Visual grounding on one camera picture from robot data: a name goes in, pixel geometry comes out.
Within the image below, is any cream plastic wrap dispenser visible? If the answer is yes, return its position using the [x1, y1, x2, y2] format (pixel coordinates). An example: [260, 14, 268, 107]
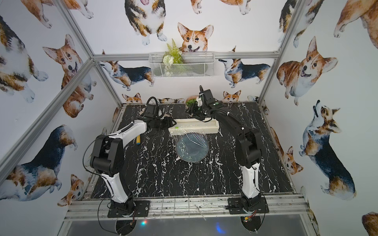
[168, 119, 220, 136]

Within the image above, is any clear plastic wrap sheet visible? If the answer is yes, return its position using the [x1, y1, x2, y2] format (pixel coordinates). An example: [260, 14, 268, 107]
[172, 126, 212, 163]

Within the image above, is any blue-grey ceramic plate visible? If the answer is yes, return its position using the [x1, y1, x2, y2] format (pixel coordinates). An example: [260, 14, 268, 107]
[176, 132, 210, 163]

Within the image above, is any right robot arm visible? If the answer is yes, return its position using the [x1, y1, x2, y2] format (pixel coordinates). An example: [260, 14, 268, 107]
[186, 86, 262, 209]

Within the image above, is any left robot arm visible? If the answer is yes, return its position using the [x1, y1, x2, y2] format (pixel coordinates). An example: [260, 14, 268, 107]
[90, 104, 177, 204]

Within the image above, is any pink pot with succulent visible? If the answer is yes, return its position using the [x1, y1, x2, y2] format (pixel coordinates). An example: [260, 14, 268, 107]
[185, 95, 198, 107]

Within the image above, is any yellow spatula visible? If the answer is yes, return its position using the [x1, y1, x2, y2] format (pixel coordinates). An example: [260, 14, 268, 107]
[136, 135, 141, 145]

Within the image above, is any green fern with white flower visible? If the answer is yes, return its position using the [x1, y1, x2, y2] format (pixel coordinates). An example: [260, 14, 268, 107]
[162, 39, 186, 77]

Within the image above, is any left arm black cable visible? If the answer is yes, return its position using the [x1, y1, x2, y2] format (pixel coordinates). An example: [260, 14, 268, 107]
[82, 96, 160, 236]

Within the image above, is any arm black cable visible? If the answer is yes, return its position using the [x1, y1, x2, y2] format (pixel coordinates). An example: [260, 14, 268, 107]
[242, 188, 269, 232]
[82, 96, 160, 236]

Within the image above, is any white wire wall basket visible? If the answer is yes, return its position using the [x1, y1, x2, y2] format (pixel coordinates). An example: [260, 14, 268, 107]
[149, 52, 215, 78]

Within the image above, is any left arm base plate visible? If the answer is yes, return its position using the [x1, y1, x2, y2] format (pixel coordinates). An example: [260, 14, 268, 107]
[107, 199, 151, 218]

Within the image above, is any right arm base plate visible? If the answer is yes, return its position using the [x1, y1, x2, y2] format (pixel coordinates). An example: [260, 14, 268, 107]
[225, 196, 269, 214]

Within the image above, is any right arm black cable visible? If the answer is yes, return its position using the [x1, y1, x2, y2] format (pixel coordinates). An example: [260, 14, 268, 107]
[242, 188, 269, 232]

